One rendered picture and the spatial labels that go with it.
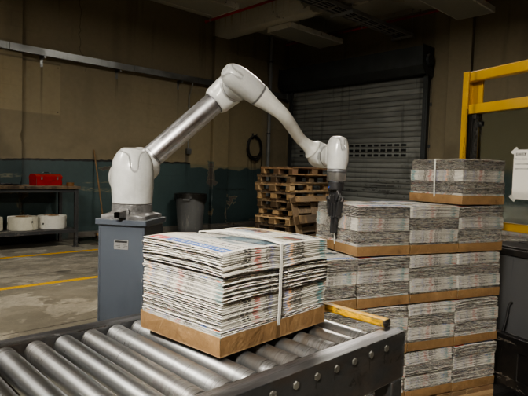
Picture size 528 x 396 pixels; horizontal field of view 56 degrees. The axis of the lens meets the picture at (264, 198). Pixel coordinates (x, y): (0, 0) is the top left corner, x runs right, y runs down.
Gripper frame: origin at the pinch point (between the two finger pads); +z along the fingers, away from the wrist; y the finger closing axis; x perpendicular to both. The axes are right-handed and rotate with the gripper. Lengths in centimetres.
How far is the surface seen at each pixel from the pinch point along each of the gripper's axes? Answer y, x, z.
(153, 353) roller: -90, 101, 19
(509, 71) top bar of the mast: 5, -113, -87
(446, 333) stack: -18, -56, 50
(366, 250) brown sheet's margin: -17.2, -6.9, 9.2
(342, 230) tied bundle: -3.7, -2.4, 2.1
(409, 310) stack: -18, -33, 38
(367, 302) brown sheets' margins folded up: -18.2, -8.1, 32.2
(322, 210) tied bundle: 15.0, -2.5, -5.5
